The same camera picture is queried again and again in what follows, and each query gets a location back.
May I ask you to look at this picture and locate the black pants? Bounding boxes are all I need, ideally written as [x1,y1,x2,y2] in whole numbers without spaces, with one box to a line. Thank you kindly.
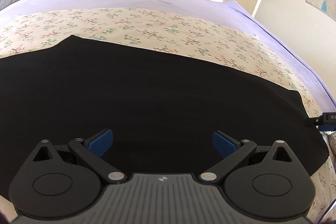
[1,36,329,197]

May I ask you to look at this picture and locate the floral bed cloth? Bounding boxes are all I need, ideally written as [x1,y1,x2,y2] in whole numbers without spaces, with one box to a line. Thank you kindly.
[1,8,335,223]

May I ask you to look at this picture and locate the lavender bed sheet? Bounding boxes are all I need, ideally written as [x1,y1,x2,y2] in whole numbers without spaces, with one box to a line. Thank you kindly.
[1,0,335,111]

